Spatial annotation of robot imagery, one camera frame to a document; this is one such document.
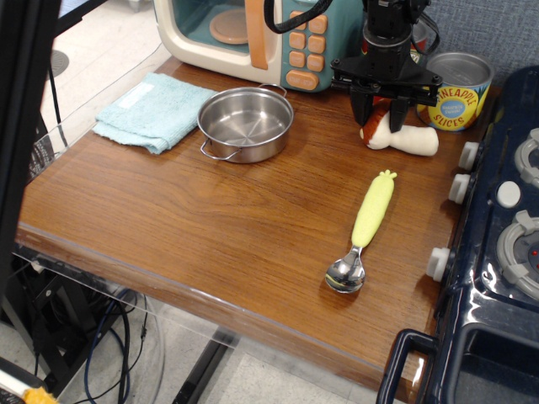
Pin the pineapple slices can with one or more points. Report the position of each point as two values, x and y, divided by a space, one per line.
466 81

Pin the spoon with yellow-green handle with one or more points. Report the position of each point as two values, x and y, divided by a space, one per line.
347 275

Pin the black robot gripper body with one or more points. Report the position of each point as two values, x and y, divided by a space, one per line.
413 81

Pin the dark blue toy stove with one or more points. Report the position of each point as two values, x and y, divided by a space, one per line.
485 345

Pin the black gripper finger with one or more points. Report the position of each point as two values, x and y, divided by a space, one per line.
398 113
362 104

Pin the white stove knob lower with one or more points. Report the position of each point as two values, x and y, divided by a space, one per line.
438 260

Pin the plush brown white mushroom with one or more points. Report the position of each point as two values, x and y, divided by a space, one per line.
376 134

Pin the light blue folded rag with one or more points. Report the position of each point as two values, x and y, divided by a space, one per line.
156 114

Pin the teal cream toy microwave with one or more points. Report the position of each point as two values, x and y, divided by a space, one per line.
232 38

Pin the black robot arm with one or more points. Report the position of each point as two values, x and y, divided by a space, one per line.
173 223

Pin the white stove knob upper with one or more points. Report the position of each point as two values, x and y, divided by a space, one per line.
468 155

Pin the white stove knob middle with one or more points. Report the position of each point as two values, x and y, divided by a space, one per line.
459 188

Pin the tomato sauce can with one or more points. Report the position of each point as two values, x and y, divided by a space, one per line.
389 42

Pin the stainless steel pan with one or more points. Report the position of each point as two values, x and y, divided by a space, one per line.
247 124

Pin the white stove knob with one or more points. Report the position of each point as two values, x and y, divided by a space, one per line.
468 155
438 260
459 188

